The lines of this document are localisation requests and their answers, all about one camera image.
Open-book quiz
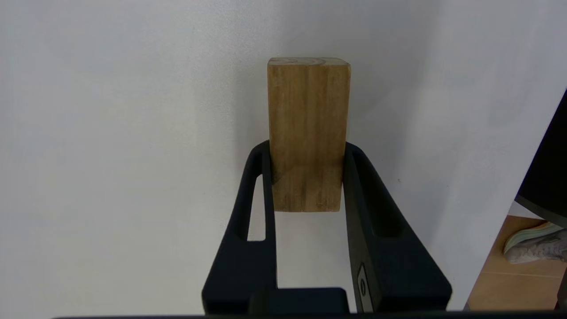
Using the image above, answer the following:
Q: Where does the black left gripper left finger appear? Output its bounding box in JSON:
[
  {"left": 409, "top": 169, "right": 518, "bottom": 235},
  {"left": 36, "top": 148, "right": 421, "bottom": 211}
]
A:
[{"left": 202, "top": 140, "right": 277, "bottom": 314}]

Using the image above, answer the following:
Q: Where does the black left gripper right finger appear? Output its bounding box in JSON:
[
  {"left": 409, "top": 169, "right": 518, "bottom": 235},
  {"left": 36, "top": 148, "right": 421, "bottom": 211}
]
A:
[{"left": 342, "top": 142, "right": 452, "bottom": 313}]

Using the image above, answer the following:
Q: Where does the rectangular wooden block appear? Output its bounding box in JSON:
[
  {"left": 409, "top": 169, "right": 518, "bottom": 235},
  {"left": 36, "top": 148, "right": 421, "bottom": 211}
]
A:
[{"left": 267, "top": 57, "right": 351, "bottom": 213}]

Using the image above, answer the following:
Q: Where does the grey green sneaker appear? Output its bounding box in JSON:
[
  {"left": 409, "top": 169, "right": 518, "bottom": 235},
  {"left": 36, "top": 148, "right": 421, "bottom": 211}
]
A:
[{"left": 504, "top": 222, "right": 567, "bottom": 265}]

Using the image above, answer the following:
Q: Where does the black robot torso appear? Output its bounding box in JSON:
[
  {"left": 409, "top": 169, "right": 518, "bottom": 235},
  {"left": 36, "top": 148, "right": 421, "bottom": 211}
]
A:
[{"left": 515, "top": 89, "right": 567, "bottom": 229}]

